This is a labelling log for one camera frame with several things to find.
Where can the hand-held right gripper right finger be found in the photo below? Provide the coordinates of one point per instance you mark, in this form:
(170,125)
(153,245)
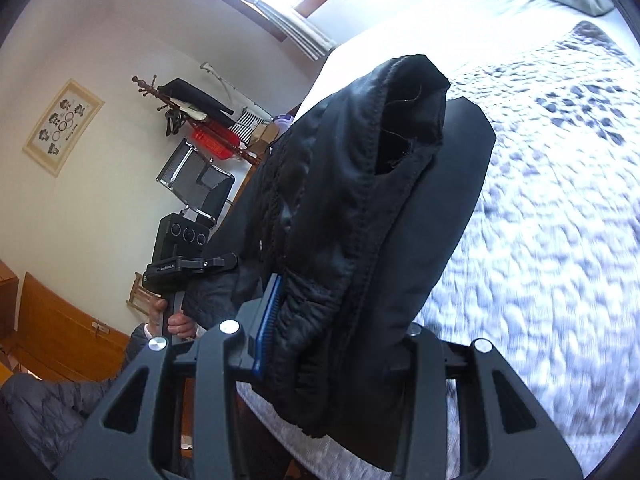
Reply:
(425,360)

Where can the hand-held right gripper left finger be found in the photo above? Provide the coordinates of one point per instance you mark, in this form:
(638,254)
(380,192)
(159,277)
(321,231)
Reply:
(265,325)

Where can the black pants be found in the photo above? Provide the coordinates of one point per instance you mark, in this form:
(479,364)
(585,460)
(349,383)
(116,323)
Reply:
(350,220)

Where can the person's left forearm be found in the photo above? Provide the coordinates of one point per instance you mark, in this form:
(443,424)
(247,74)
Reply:
(60,400)

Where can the person's left hand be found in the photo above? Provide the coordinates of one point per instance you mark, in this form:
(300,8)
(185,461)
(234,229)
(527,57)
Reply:
(181,327)

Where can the black mesh chair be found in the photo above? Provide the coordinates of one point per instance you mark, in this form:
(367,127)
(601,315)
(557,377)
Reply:
(192,175)

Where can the small wooden rack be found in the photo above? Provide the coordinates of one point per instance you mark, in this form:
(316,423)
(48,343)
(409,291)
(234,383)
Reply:
(140,295)

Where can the red bag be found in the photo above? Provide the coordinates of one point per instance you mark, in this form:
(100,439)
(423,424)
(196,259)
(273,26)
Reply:
(215,142)

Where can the brown cardboard box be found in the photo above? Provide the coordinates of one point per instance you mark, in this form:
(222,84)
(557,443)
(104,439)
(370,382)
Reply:
(265,137)

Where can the black white striped bag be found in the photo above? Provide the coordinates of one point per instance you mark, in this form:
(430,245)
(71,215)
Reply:
(248,125)

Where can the wooden coat rack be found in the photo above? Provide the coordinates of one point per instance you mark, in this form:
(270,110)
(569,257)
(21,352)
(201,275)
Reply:
(175,105)

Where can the black garment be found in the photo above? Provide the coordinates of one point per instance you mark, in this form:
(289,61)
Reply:
(195,95)

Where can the wooden chest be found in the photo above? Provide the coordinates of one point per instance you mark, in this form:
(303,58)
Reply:
(60,325)

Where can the white rod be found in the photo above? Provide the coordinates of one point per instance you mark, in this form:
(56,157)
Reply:
(220,82)

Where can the grey white quilted blanket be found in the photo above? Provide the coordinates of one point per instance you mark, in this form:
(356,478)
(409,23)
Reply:
(540,240)

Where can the white pleated curtain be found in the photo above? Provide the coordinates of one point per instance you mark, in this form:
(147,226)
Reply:
(280,15)

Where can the bed with white sheet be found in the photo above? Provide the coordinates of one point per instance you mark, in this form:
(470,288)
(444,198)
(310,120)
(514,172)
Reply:
(400,25)

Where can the wall poster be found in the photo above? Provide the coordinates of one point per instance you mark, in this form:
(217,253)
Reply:
(62,127)

